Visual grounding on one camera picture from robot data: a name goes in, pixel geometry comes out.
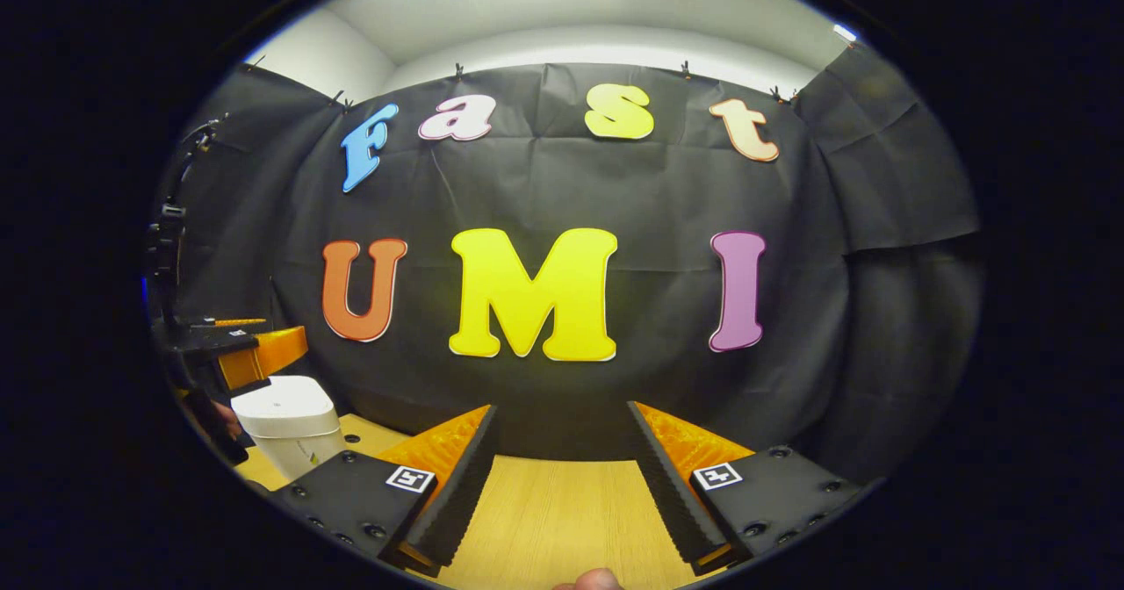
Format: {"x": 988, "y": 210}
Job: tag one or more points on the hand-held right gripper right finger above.
{"x": 672, "y": 498}

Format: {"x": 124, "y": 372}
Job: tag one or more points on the white desktop garbage bin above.
{"x": 285, "y": 419}

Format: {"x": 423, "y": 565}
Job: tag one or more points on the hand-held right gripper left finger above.
{"x": 452, "y": 502}

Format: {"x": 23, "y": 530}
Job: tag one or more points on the wooden desktop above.
{"x": 562, "y": 520}

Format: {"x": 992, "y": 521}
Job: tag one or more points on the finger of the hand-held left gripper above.
{"x": 228, "y": 322}
{"x": 263, "y": 351}

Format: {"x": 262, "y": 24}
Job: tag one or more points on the black backdrop cloth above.
{"x": 667, "y": 195}

